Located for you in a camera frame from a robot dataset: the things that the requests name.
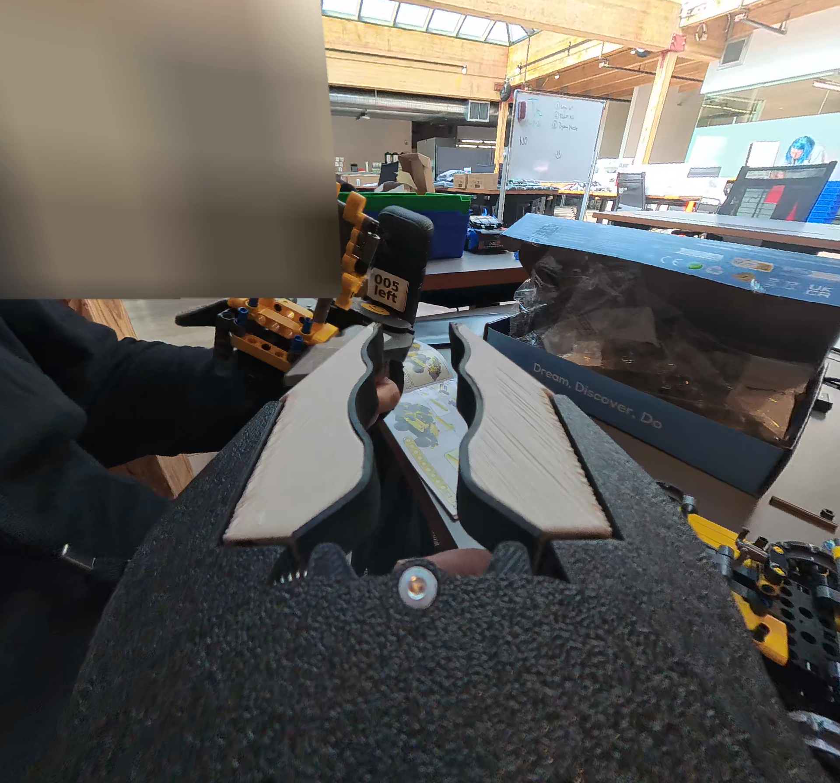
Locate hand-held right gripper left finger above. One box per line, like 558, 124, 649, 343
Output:
223, 323, 386, 553

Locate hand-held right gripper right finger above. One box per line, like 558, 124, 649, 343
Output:
450, 323, 616, 553

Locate yellow grey toy excavator arm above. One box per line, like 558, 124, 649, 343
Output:
177, 191, 382, 376

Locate yellow black toy vehicle chassis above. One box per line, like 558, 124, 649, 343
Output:
684, 507, 840, 753

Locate person's left forearm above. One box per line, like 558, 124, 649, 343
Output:
80, 329, 264, 469

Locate grey desk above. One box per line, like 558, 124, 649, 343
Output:
374, 301, 840, 606

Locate person's left hand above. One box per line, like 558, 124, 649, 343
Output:
374, 376, 404, 431

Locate green blue storage bin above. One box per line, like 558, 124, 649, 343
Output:
340, 191, 474, 260

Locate toy instruction booklet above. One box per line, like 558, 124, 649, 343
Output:
382, 342, 473, 519

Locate dark blue cardboard box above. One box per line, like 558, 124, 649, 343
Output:
485, 212, 840, 497

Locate crumpled clear plastic bags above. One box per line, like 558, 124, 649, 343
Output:
513, 251, 820, 446

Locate whiteboard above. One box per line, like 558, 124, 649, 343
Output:
500, 90, 608, 218

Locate person's black jacket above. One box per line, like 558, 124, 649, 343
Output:
0, 301, 172, 783

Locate brown toy axle rod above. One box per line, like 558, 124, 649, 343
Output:
771, 495, 840, 531

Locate wooden edged table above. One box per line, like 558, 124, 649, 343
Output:
595, 209, 840, 254

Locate blue crate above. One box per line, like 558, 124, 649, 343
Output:
806, 180, 840, 225

